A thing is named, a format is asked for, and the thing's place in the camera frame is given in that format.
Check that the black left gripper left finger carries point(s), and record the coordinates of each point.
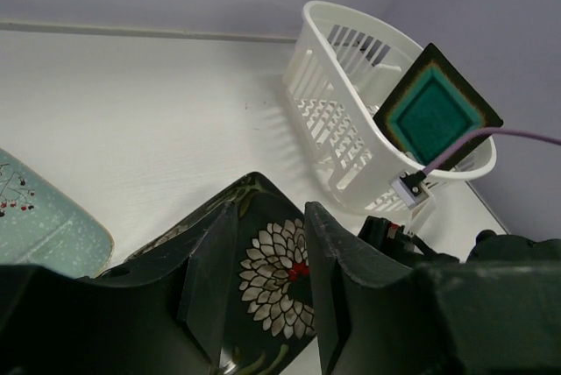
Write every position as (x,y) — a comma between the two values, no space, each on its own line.
(162,312)

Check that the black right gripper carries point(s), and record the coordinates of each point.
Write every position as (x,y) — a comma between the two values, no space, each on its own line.
(390,239)

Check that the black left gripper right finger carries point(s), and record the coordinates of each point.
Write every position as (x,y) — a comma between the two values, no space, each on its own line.
(374,315)

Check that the white plastic dish rack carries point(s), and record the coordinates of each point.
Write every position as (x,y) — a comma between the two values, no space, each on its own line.
(345,65)

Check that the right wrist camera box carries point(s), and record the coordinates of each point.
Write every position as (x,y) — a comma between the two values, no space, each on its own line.
(419,200)

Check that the black floral square plate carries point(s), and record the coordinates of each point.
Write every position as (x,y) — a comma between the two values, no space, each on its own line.
(269,318)

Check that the light green speckled plate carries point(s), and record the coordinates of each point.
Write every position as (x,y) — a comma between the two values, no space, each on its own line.
(40,225)

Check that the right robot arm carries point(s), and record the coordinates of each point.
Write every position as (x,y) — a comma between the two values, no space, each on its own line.
(490,246)

